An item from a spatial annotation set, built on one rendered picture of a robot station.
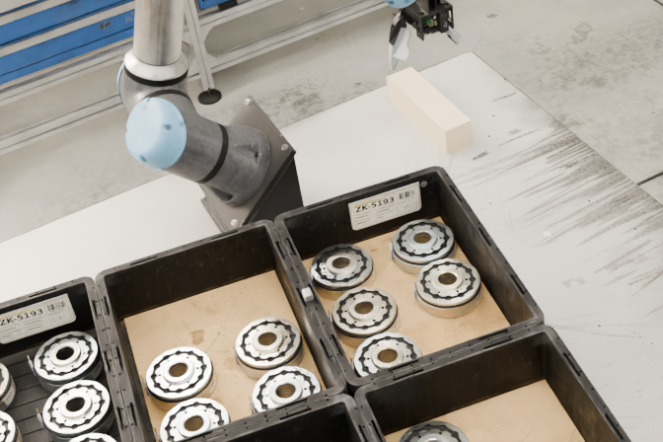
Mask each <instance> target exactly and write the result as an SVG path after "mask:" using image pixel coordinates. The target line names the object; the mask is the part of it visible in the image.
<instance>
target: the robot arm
mask: <svg viewBox="0 0 663 442"><path fill-rule="evenodd" d="M384 1H385V2H387V3H388V4H389V5H390V6H392V7H394V8H400V9H399V11H398V13H397V14H396V16H395V17H394V19H393V22H392V24H391V29H390V38H389V43H390V45H389V61H390V67H391V69H392V70H395V67H396V65H397V63H398V59H401V60H404V61H406V60H408V58H409V55H410V51H409V48H408V41H409V39H410V36H411V31H410V29H407V28H406V26H407V24H409V25H411V26H412V27H413V28H414V29H416V36H417V37H419V38H420V39H421V40H422V41H424V36H427V35H428V34H434V33H437V32H440V33H441V34H443V33H446V34H447V36H448V38H449V39H450V40H452V41H453V42H454V43H455V44H458V43H459V37H463V36H462V35H461V34H460V33H459V32H458V31H457V29H456V26H455V23H454V17H453V5H451V4H450V3H449V2H448V1H446V0H384ZM184 3H185V0H135V20H134V41H133V48H131V49H130V50H129V51H128V52H127V53H126V54H125V57H124V62H123V63H122V64H121V66H120V68H119V71H118V75H117V87H118V93H119V96H120V99H121V101H122V103H123V104H124V106H125V108H126V111H127V113H128V116H129V118H128V120H127V124H126V129H127V132H126V133H125V141H126V146H127V148H128V151H129V152H130V154H131V155H132V156H133V157H134V158H135V159H136V160H138V161H140V162H142V163H143V164H145V165H146V166H148V167H150V168H153V169H159V170H162V171H165V172H167V173H170V174H173V175H175V176H178V177H181V178H184V179H186V180H189V181H192V182H194V183H197V184H200V185H201V186H202V187H203V188H205V189H206V190H207V191H208V192H209V193H210V194H211V195H213V196H214V197H215V198H216V199H217V200H219V201H220V202H222V203H225V204H228V205H231V206H239V205H242V204H244V203H246V202H248V201H249V200H250V199H251V198H252V197H253V196H254V195H255V194H256V193H257V192H258V190H259V189H260V187H261V185H262V183H263V181H264V179H265V177H266V174H267V171H268V167H269V162H270V146H269V142H268V139H267V137H266V135H265V134H264V133H263V132H262V131H260V130H258V129H255V128H253V127H250V126H246V125H222V124H220V123H217V122H215V121H213V120H210V119H208V118H206V117H203V116H201V115H200V114H198V113H197V111H196V109H195V107H194V105H193V103H192V101H191V99H190V97H189V95H188V93H187V87H186V84H187V72H188V60H187V58H186V56H185V55H184V54H183V53H182V40H183V27H184ZM449 11H450V12H451V18H450V14H449ZM458 36H459V37H458Z"/></svg>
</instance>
